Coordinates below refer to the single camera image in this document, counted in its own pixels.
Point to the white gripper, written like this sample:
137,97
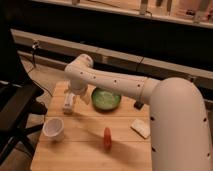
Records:
78,89

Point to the white plastic bottle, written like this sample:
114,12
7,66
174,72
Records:
69,102

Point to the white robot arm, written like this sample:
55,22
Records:
179,125

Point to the green ceramic bowl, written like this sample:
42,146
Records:
105,100

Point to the white paper cup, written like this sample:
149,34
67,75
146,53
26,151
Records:
54,129

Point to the red chili pepper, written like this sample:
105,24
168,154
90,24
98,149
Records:
107,141

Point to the wooden table board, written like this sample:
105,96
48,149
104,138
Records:
82,148

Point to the black chair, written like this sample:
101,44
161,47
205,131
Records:
14,114

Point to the black rectangular block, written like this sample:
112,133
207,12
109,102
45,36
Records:
138,105

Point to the white sponge block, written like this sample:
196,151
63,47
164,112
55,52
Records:
141,128

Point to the grey metal rail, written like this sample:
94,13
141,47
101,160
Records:
113,58

